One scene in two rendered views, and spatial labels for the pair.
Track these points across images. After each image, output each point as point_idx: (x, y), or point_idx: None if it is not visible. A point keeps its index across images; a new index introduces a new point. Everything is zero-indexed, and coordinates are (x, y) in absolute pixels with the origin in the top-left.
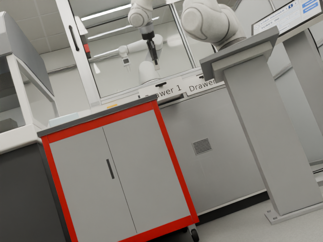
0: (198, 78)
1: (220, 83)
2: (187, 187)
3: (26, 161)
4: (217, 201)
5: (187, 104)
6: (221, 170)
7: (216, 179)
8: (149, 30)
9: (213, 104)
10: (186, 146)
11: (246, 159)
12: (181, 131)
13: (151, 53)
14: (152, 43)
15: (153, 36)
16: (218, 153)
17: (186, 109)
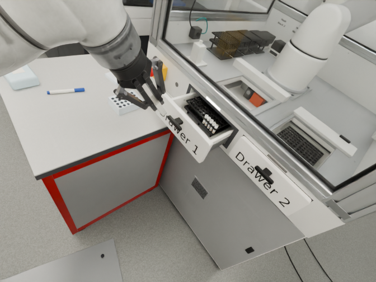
0: (262, 162)
1: (278, 203)
2: (67, 224)
3: (78, 44)
4: (179, 208)
5: (222, 157)
6: (196, 211)
7: (188, 206)
8: (98, 62)
9: (244, 193)
10: (189, 170)
11: (218, 238)
12: (196, 161)
13: (138, 92)
14: (119, 88)
15: (120, 78)
16: (205, 207)
17: (216, 158)
